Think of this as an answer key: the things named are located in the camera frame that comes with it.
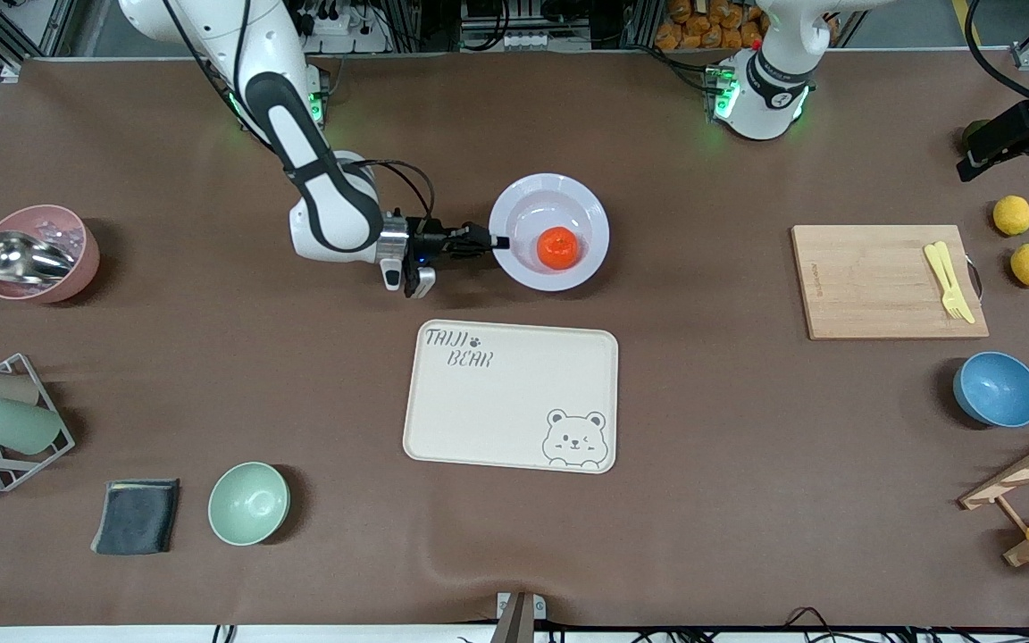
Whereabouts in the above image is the white round plate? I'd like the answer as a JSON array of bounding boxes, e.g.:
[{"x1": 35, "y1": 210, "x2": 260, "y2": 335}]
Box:
[{"x1": 489, "y1": 173, "x2": 611, "y2": 293}]

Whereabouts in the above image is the orange fruit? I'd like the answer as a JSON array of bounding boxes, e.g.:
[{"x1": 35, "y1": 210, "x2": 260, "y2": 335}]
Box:
[{"x1": 537, "y1": 227, "x2": 581, "y2": 270}]

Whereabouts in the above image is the cream bear print tray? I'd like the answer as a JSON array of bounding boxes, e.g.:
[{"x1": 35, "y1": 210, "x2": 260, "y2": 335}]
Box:
[{"x1": 402, "y1": 319, "x2": 620, "y2": 474}]

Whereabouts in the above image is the wooden cutting board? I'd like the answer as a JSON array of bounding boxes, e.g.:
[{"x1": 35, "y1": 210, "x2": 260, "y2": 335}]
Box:
[{"x1": 790, "y1": 224, "x2": 991, "y2": 341}]

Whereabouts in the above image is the white power strip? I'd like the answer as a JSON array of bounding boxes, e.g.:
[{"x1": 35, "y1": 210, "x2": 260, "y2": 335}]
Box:
[
  {"x1": 298, "y1": 7, "x2": 390, "y2": 54},
  {"x1": 501, "y1": 31, "x2": 593, "y2": 52}
]

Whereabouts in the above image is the blue bowl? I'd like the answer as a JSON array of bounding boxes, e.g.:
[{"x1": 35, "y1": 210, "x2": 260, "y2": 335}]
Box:
[{"x1": 953, "y1": 351, "x2": 1029, "y2": 429}]

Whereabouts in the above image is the bag of oranges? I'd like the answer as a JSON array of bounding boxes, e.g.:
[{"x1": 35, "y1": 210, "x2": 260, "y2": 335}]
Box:
[{"x1": 655, "y1": 0, "x2": 840, "y2": 51}]

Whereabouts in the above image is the wooden mug rack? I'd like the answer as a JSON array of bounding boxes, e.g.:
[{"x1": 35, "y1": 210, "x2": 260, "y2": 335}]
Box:
[{"x1": 959, "y1": 420, "x2": 1029, "y2": 568}]

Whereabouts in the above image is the light green bowl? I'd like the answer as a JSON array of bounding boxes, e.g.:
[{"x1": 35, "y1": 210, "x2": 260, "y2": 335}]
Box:
[{"x1": 208, "y1": 462, "x2": 290, "y2": 547}]

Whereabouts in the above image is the pink bowl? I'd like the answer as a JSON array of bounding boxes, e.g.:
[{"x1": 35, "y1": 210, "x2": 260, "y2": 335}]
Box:
[{"x1": 0, "y1": 205, "x2": 101, "y2": 305}]

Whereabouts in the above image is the dark grey cloth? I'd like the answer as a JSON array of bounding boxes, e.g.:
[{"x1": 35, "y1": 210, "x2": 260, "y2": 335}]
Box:
[{"x1": 90, "y1": 479, "x2": 181, "y2": 556}]

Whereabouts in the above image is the metal scoop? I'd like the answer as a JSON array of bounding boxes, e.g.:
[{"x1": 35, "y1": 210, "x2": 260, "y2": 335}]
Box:
[{"x1": 0, "y1": 230, "x2": 78, "y2": 285}]

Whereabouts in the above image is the light green cup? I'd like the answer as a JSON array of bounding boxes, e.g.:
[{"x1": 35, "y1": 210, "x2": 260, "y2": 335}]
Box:
[{"x1": 0, "y1": 396, "x2": 63, "y2": 455}]

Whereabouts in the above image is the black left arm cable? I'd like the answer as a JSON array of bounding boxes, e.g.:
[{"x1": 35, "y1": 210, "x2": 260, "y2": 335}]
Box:
[{"x1": 966, "y1": 0, "x2": 1029, "y2": 126}]

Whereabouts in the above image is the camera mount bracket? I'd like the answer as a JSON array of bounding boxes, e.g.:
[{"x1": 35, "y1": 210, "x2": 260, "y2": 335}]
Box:
[{"x1": 489, "y1": 591, "x2": 548, "y2": 643}]

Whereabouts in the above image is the grey wire cup rack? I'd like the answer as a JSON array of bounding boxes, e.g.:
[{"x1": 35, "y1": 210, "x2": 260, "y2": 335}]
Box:
[{"x1": 0, "y1": 353, "x2": 76, "y2": 493}]

